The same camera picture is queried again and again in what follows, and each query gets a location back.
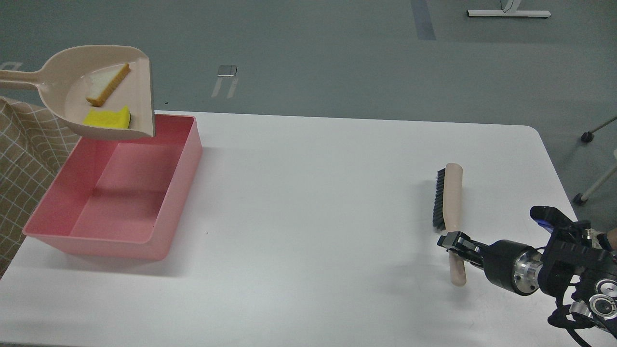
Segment beige hand brush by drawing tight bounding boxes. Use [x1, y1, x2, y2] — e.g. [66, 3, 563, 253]
[432, 162, 467, 286]

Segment beige plastic dustpan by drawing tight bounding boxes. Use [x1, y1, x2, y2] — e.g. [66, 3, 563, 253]
[0, 45, 156, 141]

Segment yellow sponge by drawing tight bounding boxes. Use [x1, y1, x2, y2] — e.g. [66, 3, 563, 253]
[83, 106, 131, 128]

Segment white stand base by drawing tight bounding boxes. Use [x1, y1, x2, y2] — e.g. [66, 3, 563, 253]
[466, 10, 551, 18]

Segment brown checkered cloth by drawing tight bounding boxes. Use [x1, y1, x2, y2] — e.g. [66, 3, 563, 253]
[0, 97, 80, 274]

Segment triangular bread slice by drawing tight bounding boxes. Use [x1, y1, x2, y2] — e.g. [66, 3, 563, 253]
[85, 63, 131, 107]

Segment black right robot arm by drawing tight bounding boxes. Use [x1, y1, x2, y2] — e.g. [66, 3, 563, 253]
[438, 206, 617, 347]

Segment pink plastic bin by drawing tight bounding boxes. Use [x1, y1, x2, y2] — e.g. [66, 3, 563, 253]
[23, 115, 202, 261]

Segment chair leg with caster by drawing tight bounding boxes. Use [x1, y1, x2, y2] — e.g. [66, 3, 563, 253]
[579, 116, 617, 144]

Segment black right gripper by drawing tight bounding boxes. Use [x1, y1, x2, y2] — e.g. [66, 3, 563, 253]
[437, 231, 542, 296]

